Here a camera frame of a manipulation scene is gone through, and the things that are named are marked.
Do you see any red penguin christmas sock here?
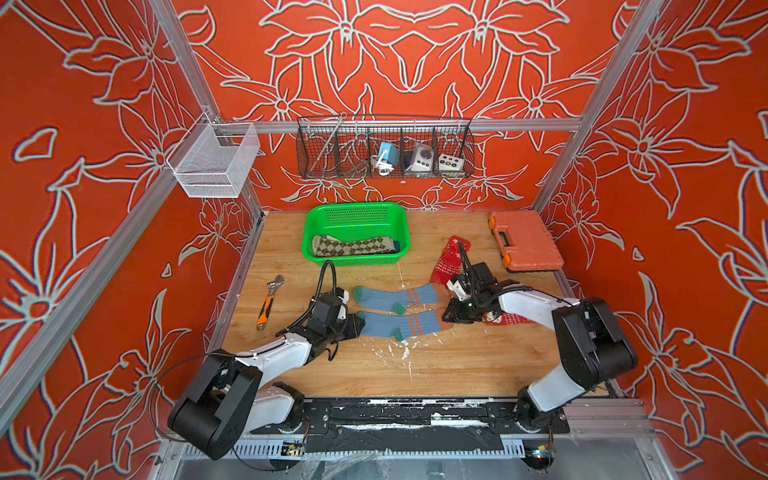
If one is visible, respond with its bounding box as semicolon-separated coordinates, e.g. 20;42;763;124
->
483;312;531;326

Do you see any orange adjustable wrench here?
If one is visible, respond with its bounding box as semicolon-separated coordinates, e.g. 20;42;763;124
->
257;275;285;331

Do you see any brown argyle sock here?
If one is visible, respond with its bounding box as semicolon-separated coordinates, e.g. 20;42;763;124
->
311;235;400;258

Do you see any orange tool case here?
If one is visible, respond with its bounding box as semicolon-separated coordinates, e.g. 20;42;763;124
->
488;210;564;272

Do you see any blue white small box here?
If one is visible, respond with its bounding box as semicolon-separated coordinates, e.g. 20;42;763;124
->
375;142;400;170

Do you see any white power adapter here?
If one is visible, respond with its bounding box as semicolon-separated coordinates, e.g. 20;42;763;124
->
405;143;434;173

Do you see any white dotted box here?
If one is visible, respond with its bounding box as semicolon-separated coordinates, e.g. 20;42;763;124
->
437;154;465;178

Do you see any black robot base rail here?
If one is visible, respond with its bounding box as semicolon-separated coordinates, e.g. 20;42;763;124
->
237;397;570;460

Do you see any black wire wall basket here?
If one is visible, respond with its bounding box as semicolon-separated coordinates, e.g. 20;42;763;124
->
296;114;476;180

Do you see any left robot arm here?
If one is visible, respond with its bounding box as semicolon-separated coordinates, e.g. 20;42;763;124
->
167;260;365;460

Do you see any green plastic basket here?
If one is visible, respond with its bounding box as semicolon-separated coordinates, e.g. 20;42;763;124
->
302;202;412;267

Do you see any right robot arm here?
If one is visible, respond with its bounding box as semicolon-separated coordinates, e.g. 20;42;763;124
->
443;244;638;433

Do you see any red snowflake christmas sock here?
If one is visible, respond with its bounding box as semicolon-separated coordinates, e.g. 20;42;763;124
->
430;236;471;285

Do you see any clear acrylic wall bin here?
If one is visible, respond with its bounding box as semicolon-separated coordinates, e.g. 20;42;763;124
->
167;124;261;199

